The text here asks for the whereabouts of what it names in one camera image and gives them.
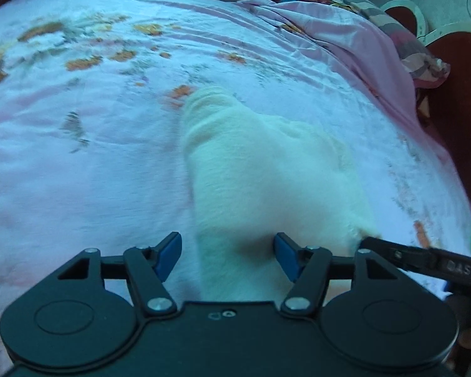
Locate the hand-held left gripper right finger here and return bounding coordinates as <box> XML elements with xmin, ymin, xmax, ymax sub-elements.
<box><xmin>273</xmin><ymin>232</ymin><xmax>419</xmax><ymax>320</ymax></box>

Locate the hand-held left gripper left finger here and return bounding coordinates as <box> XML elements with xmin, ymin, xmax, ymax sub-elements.
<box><xmin>39</xmin><ymin>232</ymin><xmax>182</xmax><ymax>320</ymax></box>

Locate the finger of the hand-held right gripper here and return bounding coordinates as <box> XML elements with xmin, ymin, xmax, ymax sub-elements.
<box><xmin>359</xmin><ymin>237</ymin><xmax>436</xmax><ymax>271</ymax></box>

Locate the cream fleece garment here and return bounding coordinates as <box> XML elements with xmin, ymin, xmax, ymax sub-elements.
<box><xmin>180</xmin><ymin>85</ymin><xmax>383</xmax><ymax>303</ymax></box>

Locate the floral white bed sheet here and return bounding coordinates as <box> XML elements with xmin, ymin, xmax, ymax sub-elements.
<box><xmin>0</xmin><ymin>0</ymin><xmax>471</xmax><ymax>377</ymax></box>

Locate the red headboard with white heart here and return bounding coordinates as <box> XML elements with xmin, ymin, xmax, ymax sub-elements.
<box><xmin>379</xmin><ymin>0</ymin><xmax>471</xmax><ymax>213</ymax></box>

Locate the pink blanket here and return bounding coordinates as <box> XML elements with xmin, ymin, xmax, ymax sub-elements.
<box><xmin>235</xmin><ymin>0</ymin><xmax>456</xmax><ymax>166</ymax></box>

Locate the floral striped pillow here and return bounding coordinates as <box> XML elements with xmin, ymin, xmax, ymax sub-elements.
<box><xmin>280</xmin><ymin>0</ymin><xmax>452</xmax><ymax>88</ymax></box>

